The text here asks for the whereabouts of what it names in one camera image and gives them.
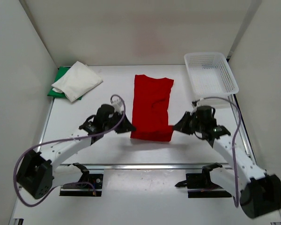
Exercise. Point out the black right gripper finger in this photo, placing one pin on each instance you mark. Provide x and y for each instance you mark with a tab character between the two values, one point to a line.
183	127
187	119

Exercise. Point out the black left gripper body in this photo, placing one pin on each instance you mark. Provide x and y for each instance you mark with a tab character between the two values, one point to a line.
120	122

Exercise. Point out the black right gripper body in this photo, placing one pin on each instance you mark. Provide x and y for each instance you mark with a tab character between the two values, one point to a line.
196	128

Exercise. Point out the red t shirt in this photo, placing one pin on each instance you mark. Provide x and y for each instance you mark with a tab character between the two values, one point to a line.
150	109

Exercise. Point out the white t shirt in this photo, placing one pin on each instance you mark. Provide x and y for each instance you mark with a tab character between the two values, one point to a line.
89	79

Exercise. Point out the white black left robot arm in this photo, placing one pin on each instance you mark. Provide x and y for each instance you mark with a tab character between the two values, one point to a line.
40	172

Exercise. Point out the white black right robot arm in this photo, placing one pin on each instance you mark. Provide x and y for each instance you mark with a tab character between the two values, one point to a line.
257	192

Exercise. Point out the white plastic basket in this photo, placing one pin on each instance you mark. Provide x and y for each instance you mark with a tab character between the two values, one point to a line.
210	75

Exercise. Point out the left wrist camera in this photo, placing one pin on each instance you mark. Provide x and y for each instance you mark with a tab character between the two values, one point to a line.
108	115

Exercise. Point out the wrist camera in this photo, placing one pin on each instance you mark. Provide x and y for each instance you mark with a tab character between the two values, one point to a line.
108	115
204	113

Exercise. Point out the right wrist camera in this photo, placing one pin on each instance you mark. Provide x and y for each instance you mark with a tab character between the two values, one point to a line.
204	113

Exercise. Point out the aluminium table rail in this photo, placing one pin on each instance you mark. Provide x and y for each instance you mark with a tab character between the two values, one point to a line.
144	166

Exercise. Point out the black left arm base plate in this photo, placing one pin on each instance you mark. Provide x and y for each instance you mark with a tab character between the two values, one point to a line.
84	190

